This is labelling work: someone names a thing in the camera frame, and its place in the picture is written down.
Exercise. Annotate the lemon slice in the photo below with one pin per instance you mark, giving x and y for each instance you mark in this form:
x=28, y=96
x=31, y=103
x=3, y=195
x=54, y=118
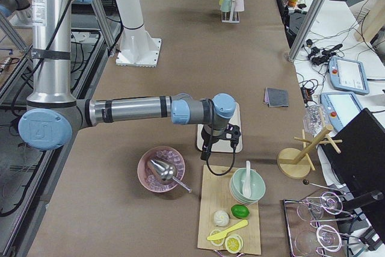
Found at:
x=218, y=242

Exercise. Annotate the bamboo cutting board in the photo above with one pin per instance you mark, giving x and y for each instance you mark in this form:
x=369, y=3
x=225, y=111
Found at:
x=216, y=196

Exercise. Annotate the black monitor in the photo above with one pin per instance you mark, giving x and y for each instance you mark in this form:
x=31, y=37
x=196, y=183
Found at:
x=360, y=163

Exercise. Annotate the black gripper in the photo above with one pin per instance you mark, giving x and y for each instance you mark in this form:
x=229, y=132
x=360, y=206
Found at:
x=209, y=138

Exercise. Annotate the white ceramic spoon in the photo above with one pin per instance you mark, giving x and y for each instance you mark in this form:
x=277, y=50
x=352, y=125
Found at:
x=246, y=188

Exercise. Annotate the blue teach pendant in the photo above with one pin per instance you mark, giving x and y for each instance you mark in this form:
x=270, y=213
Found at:
x=341, y=108
x=348, y=75

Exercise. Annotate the white wire cup rack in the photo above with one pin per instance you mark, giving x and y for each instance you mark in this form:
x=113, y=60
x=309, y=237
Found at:
x=230, y=17

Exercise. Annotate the cream rabbit tray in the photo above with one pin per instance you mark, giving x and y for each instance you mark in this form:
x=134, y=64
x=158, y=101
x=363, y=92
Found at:
x=223, y=146

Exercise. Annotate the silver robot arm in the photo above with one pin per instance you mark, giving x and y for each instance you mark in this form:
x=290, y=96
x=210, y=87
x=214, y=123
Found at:
x=54, y=115

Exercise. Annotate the wooden mug tree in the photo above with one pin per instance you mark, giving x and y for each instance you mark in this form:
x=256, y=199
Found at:
x=296, y=163

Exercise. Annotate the wire glass rack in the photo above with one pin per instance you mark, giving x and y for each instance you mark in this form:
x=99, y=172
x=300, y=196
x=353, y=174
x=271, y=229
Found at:
x=332, y=221

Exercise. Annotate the lemon half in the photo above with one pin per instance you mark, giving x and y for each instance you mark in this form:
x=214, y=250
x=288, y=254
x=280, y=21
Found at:
x=233, y=243

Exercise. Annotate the stacked green bowls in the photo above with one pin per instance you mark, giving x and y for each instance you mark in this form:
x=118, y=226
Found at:
x=257, y=186

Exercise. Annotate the blue teach pendant far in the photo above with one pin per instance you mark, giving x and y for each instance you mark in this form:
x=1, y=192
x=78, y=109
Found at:
x=348, y=75

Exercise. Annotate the white camera pillar base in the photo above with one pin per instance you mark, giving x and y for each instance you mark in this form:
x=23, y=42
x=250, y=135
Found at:
x=137, y=47

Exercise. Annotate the pink bowl with ice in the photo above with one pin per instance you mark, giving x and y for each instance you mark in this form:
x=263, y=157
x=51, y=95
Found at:
x=146, y=176

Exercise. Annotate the metal ice scoop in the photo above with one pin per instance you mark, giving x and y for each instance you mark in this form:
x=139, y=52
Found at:
x=165, y=172

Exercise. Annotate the yellow plastic knife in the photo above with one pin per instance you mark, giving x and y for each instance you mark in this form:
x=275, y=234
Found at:
x=223, y=234

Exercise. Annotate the grey folded cloth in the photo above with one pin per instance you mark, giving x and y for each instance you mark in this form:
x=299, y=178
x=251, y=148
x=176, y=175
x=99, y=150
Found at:
x=276, y=97

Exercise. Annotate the pink cup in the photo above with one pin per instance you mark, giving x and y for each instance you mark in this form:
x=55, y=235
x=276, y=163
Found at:
x=239, y=6

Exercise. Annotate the blue teach pendant near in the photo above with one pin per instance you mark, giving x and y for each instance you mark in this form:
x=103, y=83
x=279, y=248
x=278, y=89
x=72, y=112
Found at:
x=341, y=108

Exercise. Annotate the green cup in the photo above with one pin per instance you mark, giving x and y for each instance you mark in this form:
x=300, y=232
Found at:
x=226, y=6

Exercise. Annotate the green lime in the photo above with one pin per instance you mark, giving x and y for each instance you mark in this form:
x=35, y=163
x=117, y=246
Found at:
x=240, y=211

